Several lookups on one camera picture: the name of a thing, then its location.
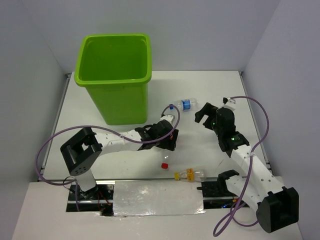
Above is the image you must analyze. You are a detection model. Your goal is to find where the clear bottle red label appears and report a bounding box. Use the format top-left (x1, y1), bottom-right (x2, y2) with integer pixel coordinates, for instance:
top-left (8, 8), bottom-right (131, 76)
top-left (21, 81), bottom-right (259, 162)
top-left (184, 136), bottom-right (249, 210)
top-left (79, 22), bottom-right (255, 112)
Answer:
top-left (160, 149), bottom-right (172, 171)

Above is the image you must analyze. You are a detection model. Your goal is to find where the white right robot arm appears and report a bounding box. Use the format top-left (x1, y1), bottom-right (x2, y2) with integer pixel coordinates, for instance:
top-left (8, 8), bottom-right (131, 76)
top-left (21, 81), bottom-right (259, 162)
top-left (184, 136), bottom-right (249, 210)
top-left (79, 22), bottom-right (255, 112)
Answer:
top-left (195, 98), bottom-right (299, 233)

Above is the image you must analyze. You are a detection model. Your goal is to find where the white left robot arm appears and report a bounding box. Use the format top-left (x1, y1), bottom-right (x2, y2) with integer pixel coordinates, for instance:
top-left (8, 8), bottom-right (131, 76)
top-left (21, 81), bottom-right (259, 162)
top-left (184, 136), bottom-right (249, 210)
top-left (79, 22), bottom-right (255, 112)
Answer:
top-left (60, 119), bottom-right (179, 200)

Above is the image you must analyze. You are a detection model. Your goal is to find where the green plastic bin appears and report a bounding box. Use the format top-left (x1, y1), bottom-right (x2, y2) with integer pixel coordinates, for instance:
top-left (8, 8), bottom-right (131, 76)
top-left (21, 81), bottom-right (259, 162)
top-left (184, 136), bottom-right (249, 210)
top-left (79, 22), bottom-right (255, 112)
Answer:
top-left (74, 33), bottom-right (152, 125)

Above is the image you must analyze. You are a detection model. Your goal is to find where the clear bottle blue cap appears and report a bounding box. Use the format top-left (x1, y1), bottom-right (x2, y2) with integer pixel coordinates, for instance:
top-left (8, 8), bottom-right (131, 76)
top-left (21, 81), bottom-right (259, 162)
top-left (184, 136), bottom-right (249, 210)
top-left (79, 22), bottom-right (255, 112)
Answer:
top-left (169, 98), bottom-right (199, 112)

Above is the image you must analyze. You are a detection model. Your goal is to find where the clear bottle yellow cap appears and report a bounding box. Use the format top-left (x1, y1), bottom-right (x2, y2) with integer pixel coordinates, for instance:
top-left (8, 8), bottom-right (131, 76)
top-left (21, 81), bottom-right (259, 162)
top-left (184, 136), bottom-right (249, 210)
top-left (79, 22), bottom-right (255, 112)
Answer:
top-left (174, 168), bottom-right (206, 183)

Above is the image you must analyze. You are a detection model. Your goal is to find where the silver foil sheet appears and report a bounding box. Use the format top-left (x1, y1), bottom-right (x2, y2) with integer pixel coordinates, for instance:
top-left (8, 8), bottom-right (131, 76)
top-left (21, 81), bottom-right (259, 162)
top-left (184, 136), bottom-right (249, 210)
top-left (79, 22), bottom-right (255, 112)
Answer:
top-left (113, 180), bottom-right (205, 217)

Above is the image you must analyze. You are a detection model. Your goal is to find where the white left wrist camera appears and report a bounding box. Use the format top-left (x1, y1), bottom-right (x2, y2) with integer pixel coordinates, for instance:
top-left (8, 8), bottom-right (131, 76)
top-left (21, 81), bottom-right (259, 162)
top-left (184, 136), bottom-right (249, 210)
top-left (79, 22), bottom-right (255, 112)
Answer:
top-left (160, 114), bottom-right (176, 125)

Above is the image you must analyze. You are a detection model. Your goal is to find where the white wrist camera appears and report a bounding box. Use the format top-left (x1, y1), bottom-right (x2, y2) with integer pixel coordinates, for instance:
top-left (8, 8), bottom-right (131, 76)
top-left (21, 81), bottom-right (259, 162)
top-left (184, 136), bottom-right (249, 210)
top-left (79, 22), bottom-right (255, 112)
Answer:
top-left (160, 114), bottom-right (176, 125)
top-left (222, 97), bottom-right (236, 111)

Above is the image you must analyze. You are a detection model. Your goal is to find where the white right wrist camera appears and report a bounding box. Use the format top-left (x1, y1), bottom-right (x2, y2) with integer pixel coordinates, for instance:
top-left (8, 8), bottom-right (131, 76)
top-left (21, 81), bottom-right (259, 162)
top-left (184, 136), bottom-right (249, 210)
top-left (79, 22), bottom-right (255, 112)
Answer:
top-left (222, 97), bottom-right (236, 111)

